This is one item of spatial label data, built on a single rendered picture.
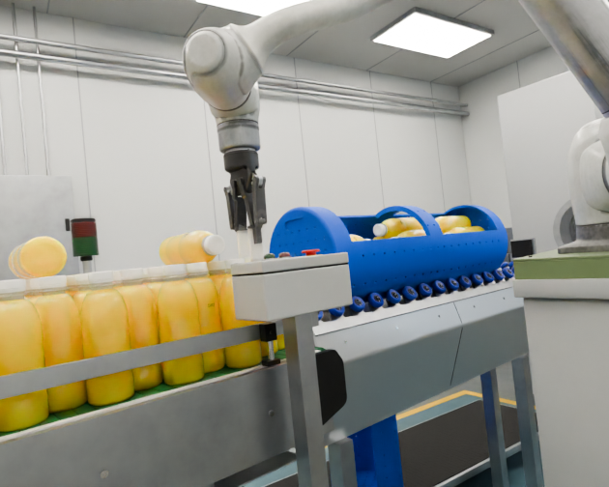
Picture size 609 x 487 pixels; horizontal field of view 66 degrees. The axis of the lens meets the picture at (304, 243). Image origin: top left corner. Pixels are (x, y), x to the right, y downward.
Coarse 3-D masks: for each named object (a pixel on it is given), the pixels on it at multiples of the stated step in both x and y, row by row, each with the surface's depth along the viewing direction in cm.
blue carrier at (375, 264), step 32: (288, 224) 128; (320, 224) 117; (352, 224) 152; (480, 224) 177; (352, 256) 117; (384, 256) 125; (416, 256) 134; (448, 256) 145; (480, 256) 158; (352, 288) 120; (384, 288) 130; (416, 288) 144
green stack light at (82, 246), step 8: (72, 240) 122; (80, 240) 121; (88, 240) 122; (96, 240) 124; (72, 248) 122; (80, 248) 121; (88, 248) 122; (96, 248) 124; (72, 256) 123; (80, 256) 123
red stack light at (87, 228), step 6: (78, 222) 121; (84, 222) 122; (90, 222) 123; (96, 222) 125; (72, 228) 122; (78, 228) 121; (84, 228) 122; (90, 228) 123; (96, 228) 125; (72, 234) 122; (78, 234) 121; (84, 234) 122; (90, 234) 123; (96, 234) 125
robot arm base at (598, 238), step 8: (600, 224) 96; (608, 224) 95; (576, 232) 104; (584, 232) 100; (592, 232) 98; (600, 232) 96; (608, 232) 95; (576, 240) 103; (584, 240) 100; (592, 240) 98; (600, 240) 96; (608, 240) 95; (560, 248) 103; (568, 248) 101; (576, 248) 100; (584, 248) 99; (592, 248) 98; (600, 248) 96; (608, 248) 95
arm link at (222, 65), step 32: (320, 0) 89; (352, 0) 94; (384, 0) 98; (224, 32) 78; (256, 32) 83; (288, 32) 85; (192, 64) 78; (224, 64) 78; (256, 64) 83; (224, 96) 84
